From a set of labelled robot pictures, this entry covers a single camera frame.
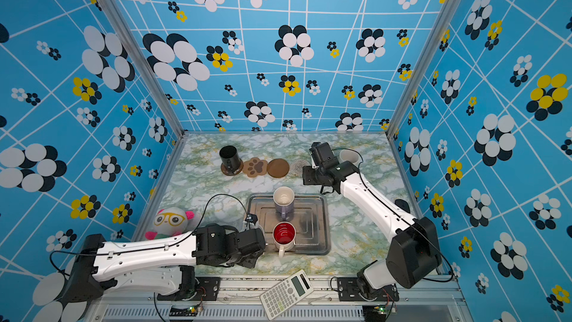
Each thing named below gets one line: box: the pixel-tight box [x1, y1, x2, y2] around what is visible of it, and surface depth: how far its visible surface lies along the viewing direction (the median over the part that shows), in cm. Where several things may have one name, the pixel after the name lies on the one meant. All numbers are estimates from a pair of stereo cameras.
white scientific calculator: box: [259, 269, 315, 321], surface depth 74 cm
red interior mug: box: [271, 221, 297, 258], surface depth 81 cm
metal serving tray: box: [245, 193, 332, 255], surface depth 95 cm
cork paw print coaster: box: [242, 156, 268, 178], surface depth 107 cm
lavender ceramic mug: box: [272, 186, 295, 222], surface depth 90 cm
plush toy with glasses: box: [144, 207, 196, 241], surface depth 84 cm
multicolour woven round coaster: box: [289, 159, 310, 178], surface depth 107 cm
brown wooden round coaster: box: [266, 158, 290, 179], surface depth 107 cm
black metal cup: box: [218, 145, 241, 175], surface depth 101 cm
